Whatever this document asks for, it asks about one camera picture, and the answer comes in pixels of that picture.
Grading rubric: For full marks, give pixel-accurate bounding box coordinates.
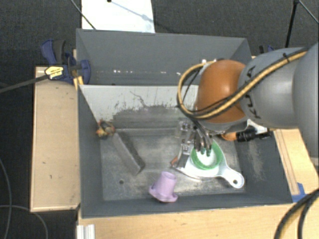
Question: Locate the green ring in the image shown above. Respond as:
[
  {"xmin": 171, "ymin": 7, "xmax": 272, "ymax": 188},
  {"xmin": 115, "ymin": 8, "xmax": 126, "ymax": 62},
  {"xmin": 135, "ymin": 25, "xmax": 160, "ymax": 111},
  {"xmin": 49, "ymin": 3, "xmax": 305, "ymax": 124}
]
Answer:
[{"xmin": 190, "ymin": 139, "xmax": 224, "ymax": 171}]

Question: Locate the pale wood flat board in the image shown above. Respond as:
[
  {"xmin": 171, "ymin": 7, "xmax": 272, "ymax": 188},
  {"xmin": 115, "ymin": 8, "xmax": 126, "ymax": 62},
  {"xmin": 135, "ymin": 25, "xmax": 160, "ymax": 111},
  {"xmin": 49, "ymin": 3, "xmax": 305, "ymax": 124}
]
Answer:
[{"xmin": 29, "ymin": 66, "xmax": 82, "ymax": 213}]

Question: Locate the white small pan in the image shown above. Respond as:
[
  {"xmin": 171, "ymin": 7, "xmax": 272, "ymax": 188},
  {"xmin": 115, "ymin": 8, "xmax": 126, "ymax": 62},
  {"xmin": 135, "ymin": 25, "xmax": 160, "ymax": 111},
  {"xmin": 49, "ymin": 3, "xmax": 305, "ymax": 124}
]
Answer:
[{"xmin": 174, "ymin": 138, "xmax": 245, "ymax": 190}]

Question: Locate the orange round thing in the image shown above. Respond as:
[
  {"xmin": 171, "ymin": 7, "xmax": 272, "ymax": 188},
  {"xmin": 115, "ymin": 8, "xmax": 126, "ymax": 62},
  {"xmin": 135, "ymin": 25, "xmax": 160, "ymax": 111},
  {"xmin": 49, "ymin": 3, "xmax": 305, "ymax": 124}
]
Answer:
[{"xmin": 220, "ymin": 131, "xmax": 238, "ymax": 142}]

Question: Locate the purple plastic cup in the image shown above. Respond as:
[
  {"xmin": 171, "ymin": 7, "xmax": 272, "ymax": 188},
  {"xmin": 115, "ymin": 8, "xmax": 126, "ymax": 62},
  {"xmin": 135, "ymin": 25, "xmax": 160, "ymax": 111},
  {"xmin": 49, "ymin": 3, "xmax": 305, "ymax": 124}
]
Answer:
[{"xmin": 148, "ymin": 171, "xmax": 179, "ymax": 204}]

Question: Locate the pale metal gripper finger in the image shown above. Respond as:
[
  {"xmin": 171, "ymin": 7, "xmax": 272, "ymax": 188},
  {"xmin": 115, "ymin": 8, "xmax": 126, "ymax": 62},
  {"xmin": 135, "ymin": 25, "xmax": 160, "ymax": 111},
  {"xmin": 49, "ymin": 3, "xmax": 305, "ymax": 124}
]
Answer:
[
  {"xmin": 177, "ymin": 119, "xmax": 190, "ymax": 144},
  {"xmin": 170, "ymin": 144, "xmax": 191, "ymax": 168}
]

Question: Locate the black cylinder on white bracket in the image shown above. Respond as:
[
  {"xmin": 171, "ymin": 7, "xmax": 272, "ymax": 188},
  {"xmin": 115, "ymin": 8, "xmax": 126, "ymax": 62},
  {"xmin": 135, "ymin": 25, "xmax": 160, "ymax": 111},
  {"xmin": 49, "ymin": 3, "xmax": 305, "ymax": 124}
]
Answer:
[{"xmin": 235, "ymin": 119, "xmax": 273, "ymax": 143}]

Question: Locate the grey flat block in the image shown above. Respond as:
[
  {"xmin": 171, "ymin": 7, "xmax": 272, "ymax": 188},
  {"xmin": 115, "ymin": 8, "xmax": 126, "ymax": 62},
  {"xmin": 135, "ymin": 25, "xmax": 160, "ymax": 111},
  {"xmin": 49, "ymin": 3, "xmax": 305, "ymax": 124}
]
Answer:
[{"xmin": 113, "ymin": 130, "xmax": 146, "ymax": 176}]

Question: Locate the grey metal bin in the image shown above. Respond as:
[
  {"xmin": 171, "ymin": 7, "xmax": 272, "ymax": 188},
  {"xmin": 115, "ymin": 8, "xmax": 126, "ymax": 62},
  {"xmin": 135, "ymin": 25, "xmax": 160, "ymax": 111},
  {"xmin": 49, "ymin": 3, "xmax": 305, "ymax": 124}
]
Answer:
[{"xmin": 75, "ymin": 28, "xmax": 294, "ymax": 219}]

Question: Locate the brown small toy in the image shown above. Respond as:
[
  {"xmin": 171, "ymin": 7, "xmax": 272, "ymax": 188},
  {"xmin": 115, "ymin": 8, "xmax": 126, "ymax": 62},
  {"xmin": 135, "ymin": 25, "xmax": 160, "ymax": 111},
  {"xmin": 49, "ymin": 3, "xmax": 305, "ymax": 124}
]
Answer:
[{"xmin": 95, "ymin": 119, "xmax": 116, "ymax": 139}]

